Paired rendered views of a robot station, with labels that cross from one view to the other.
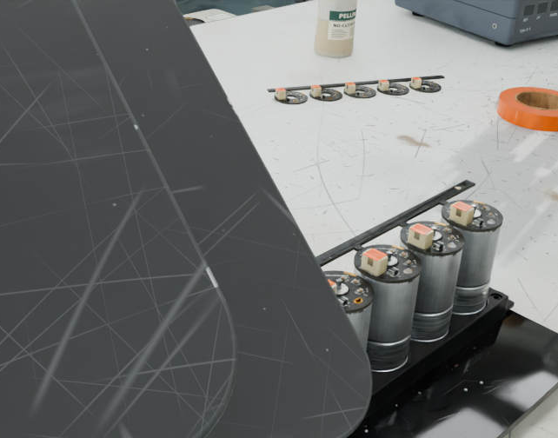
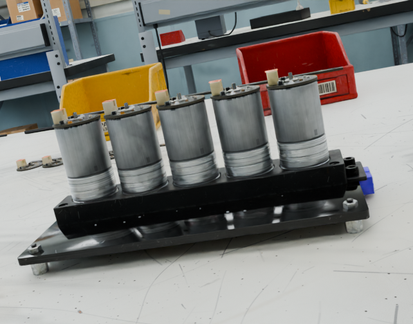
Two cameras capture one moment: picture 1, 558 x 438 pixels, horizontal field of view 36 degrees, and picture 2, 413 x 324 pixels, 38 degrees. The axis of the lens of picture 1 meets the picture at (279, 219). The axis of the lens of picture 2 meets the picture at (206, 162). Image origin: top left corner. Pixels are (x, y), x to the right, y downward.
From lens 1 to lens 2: 34 cm
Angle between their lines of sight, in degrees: 56
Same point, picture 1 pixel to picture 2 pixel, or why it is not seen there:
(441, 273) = (224, 115)
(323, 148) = not seen: outside the picture
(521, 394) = (256, 220)
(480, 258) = (283, 114)
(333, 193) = (401, 127)
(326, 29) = not seen: outside the picture
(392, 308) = (166, 130)
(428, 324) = (229, 162)
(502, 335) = (318, 192)
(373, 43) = not seen: outside the picture
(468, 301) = (287, 157)
